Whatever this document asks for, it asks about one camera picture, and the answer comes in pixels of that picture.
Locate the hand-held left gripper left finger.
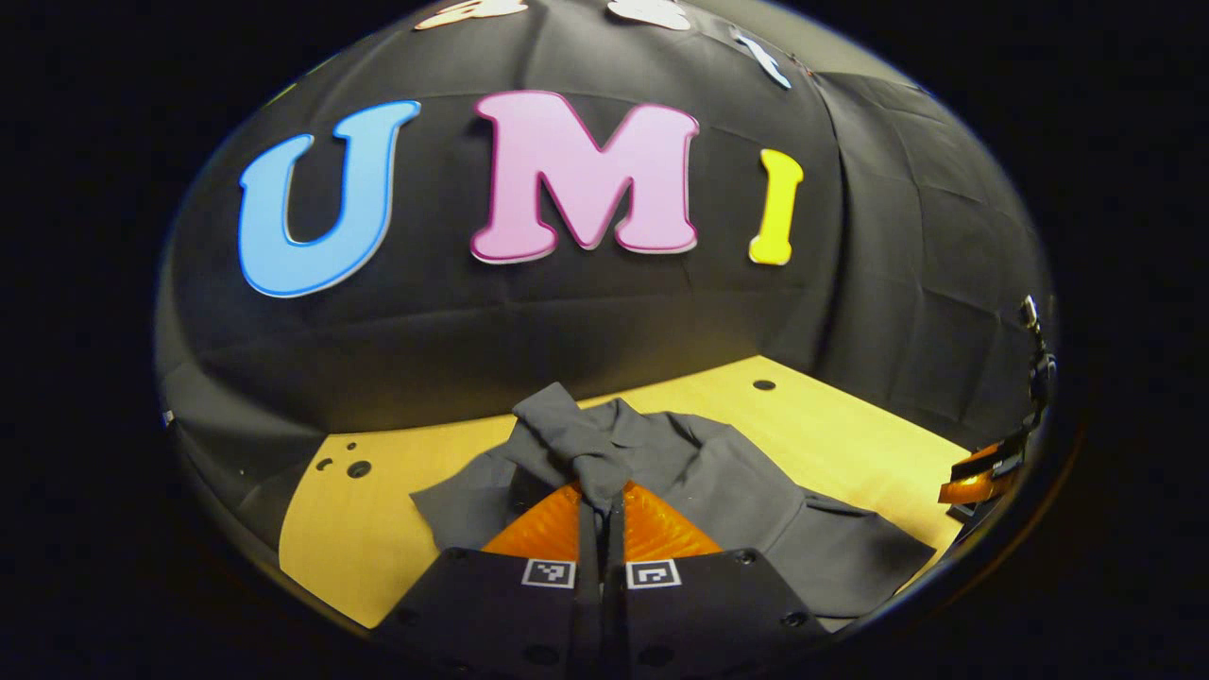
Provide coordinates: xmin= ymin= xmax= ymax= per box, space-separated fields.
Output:
xmin=373 ymin=480 xmax=603 ymax=680

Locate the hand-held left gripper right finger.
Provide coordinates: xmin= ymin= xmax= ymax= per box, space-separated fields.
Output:
xmin=604 ymin=480 xmax=832 ymax=680

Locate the grey collared shirt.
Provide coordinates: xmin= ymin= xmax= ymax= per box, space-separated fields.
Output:
xmin=409 ymin=382 xmax=938 ymax=632

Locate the black backdrop cloth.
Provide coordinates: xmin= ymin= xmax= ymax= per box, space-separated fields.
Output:
xmin=156 ymin=0 xmax=1054 ymax=530

